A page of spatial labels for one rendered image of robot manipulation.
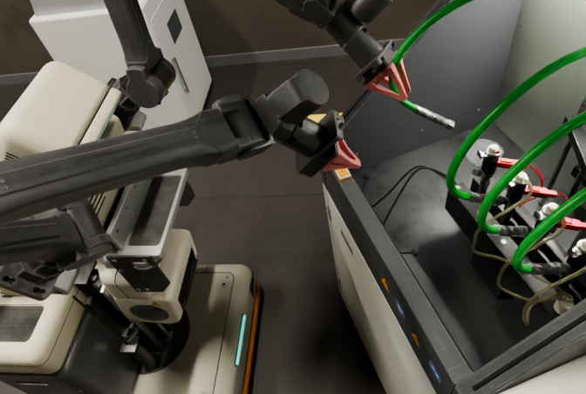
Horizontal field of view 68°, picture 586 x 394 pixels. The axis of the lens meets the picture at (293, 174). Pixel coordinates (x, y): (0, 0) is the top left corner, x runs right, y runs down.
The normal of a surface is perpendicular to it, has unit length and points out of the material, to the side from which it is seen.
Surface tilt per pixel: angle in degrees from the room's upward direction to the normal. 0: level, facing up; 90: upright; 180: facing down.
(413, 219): 0
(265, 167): 0
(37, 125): 42
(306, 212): 0
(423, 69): 90
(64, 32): 90
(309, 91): 47
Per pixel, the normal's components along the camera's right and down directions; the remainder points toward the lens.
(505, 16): 0.33, 0.67
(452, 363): -0.15, -0.65
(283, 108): -0.61, 0.25
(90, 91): 0.55, -0.51
